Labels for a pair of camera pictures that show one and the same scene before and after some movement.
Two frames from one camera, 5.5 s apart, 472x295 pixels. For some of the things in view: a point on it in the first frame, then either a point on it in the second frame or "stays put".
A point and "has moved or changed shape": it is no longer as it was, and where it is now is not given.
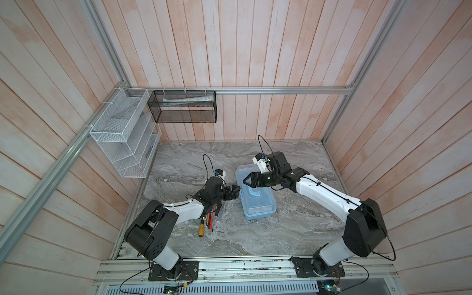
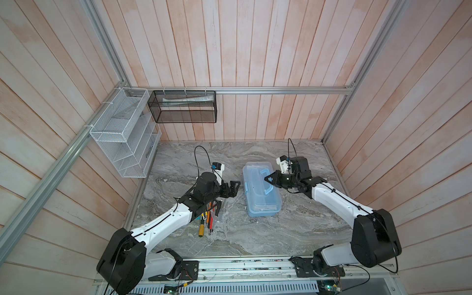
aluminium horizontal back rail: (271, 90) stays put
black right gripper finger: (251, 175) → (271, 176)
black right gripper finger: (245, 182) → (272, 181)
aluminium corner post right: (397, 9) stays put
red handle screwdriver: (211, 222) stays put
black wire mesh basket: (184, 106) stays put
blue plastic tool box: (258, 203) has moved or changed shape
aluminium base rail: (249, 271) stays put
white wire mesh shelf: (127, 133) stays put
